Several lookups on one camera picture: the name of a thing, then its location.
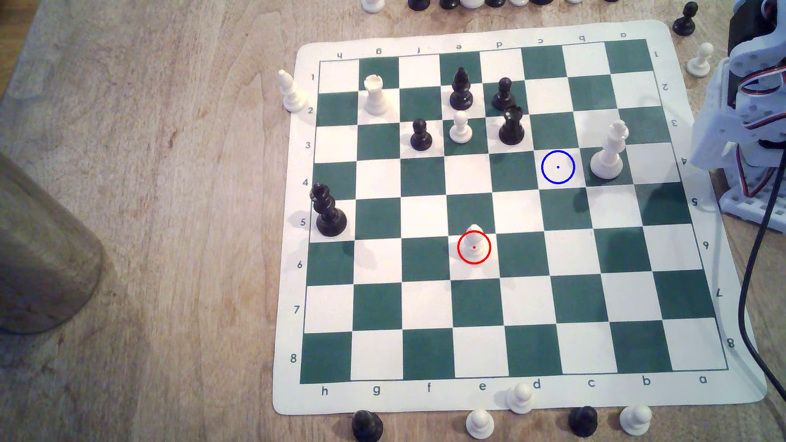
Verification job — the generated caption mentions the white chess rook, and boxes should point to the white chess rook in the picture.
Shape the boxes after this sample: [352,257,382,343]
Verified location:
[364,74,390,116]

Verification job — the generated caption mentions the white chess pawn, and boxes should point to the white chess pawn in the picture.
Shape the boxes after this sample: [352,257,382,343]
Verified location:
[465,409,495,440]
[619,404,653,437]
[459,223,491,265]
[506,383,535,415]
[449,111,474,144]
[687,42,714,78]

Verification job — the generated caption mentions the black chess king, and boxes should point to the black chess king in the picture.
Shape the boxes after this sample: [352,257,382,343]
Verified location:
[309,183,348,238]

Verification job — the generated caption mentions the red black servo wires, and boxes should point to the red black servo wires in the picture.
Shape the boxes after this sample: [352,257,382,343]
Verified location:
[736,69,786,131]

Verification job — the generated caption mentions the black chess pawn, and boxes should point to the black chess pawn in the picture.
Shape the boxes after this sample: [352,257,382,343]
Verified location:
[352,410,384,442]
[409,118,434,152]
[672,2,699,36]
[492,77,517,112]
[568,406,599,438]

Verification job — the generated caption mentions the black chess rook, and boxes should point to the black chess rook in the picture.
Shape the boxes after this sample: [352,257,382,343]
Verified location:
[499,106,526,146]

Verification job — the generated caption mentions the white chess queen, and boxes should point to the white chess queen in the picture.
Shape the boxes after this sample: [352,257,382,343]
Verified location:
[590,120,630,180]

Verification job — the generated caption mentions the white chess bishop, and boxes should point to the white chess bishop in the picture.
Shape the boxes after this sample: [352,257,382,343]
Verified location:
[278,69,307,113]

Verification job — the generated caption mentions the brown cylindrical post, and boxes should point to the brown cylindrical post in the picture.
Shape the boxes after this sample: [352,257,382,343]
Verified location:
[0,152,106,336]

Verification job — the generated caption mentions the green and white chess mat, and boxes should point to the green and white chess mat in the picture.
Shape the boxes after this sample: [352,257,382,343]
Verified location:
[272,20,768,416]

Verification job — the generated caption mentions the black chess bishop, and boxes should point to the black chess bishop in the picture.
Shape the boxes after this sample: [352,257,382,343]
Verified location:
[449,67,474,111]

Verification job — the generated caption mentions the black cable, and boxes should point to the black cable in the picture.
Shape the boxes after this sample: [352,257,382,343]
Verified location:
[737,175,786,401]

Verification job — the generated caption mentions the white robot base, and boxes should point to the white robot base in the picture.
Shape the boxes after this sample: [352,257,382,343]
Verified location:
[717,161,786,234]

